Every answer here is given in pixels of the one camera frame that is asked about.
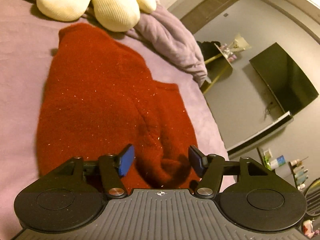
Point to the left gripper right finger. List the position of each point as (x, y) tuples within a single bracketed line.
[(210, 169)]

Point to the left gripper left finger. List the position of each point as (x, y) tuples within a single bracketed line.
[(114, 167)]

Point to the red knit sweater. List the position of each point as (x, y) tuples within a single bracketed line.
[(100, 97)]

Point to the white soundbar shelf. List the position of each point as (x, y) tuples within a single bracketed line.
[(262, 135)]

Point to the yellow side shelf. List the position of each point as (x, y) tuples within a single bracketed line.
[(218, 68)]

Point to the black bag on shelf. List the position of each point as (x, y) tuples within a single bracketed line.
[(209, 49)]

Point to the purple crumpled blanket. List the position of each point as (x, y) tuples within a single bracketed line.
[(172, 40)]

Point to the white flower bouquet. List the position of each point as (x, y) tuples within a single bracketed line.
[(238, 45)]

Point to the purple bed sheet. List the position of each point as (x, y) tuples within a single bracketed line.
[(28, 41)]

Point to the cream flower plush pillow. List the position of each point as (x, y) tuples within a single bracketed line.
[(114, 15)]

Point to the brown door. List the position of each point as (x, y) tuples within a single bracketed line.
[(204, 12)]

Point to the black wall television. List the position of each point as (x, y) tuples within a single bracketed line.
[(284, 78)]

